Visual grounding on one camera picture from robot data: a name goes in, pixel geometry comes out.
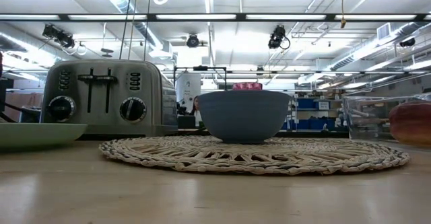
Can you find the black overhead light bar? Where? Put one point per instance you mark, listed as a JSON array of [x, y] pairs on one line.
[[240, 17]]

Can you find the pale green plate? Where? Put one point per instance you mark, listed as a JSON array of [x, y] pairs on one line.
[[37, 133]]

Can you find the blue bin shelving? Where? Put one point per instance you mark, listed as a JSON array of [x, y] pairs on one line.
[[306, 123]]

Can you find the red apple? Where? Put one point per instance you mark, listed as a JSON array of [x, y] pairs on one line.
[[412, 123]]

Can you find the red plastic tumbler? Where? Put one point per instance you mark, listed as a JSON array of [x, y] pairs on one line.
[[247, 86]]

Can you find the person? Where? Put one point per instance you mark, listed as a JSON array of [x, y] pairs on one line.
[[195, 108]]

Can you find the clear plastic container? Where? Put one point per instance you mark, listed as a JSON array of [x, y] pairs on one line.
[[367, 116]]

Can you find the white cylindrical tank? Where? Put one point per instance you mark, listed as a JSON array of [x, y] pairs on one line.
[[188, 89]]

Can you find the blue bowl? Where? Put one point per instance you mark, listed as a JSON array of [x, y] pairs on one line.
[[244, 116]]

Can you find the grey trash bin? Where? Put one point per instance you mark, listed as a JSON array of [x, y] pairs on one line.
[[31, 114]]

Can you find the black ceiling camera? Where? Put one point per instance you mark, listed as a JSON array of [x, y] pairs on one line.
[[60, 37], [276, 37], [192, 41], [407, 42]]

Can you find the stainless steel four-slot toaster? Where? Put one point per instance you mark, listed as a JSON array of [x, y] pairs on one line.
[[107, 116]]

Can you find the round woven straw placemat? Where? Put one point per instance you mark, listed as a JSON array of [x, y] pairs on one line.
[[202, 156]]

